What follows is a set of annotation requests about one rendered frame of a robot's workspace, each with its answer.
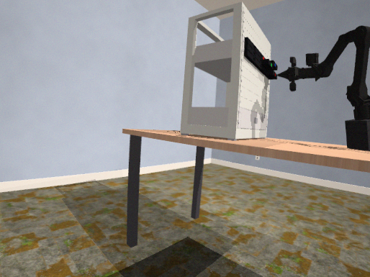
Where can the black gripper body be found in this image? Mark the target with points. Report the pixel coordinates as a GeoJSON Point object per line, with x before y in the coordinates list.
{"type": "Point", "coordinates": [292, 85]}

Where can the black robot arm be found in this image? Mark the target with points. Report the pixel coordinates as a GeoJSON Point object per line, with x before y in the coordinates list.
{"type": "Point", "coordinates": [357, 93]}

